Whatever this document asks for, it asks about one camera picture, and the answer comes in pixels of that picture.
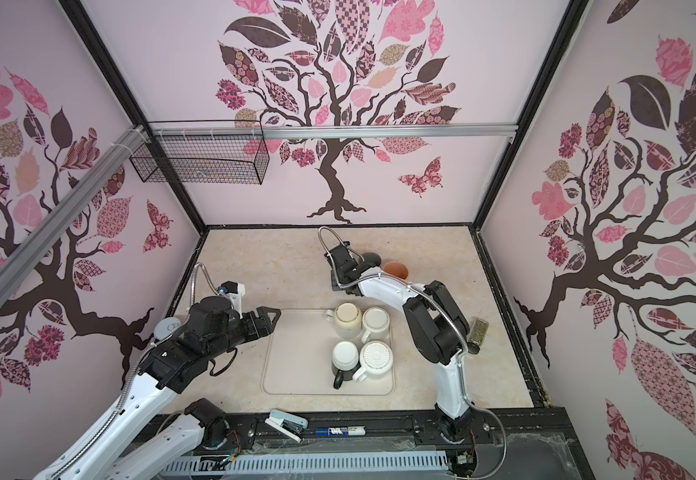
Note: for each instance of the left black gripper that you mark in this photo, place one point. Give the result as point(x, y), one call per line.
point(266, 327)

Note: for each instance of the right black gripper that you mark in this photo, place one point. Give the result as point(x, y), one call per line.
point(336, 281)

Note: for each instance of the grey mug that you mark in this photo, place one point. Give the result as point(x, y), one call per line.
point(372, 259)

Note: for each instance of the cream mug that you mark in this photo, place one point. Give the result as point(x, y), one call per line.
point(345, 320)

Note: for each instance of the peach orange mug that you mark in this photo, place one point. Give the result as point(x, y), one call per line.
point(396, 269)

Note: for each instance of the black and white mug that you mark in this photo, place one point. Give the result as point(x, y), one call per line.
point(344, 363)

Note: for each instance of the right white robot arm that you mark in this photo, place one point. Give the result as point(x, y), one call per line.
point(436, 324)

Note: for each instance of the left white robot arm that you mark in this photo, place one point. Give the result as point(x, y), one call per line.
point(165, 371)

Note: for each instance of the white ribbed mug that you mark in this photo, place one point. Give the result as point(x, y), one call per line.
point(375, 361)

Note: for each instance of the clear plastic tray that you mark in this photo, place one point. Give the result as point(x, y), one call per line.
point(298, 360)

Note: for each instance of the orange can white lid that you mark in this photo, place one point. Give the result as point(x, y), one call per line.
point(165, 328)

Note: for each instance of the white stapler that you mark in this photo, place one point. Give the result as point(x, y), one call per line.
point(290, 425)

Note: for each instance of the blue white marker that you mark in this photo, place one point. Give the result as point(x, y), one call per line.
point(348, 431)

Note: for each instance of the green spice jar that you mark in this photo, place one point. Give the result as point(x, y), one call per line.
point(477, 335)

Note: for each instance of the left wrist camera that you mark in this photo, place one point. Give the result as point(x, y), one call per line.
point(234, 292)

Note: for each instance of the white slotted cable duct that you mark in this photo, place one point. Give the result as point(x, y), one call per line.
point(195, 467)

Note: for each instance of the black wire basket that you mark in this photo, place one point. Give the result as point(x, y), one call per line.
point(204, 155)

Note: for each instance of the back aluminium rail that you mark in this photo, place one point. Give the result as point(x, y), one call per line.
point(332, 132)

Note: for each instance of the aluminium rail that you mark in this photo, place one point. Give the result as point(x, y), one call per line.
point(28, 254)
point(332, 132)

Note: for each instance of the left aluminium rail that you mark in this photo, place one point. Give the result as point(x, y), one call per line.
point(28, 254)

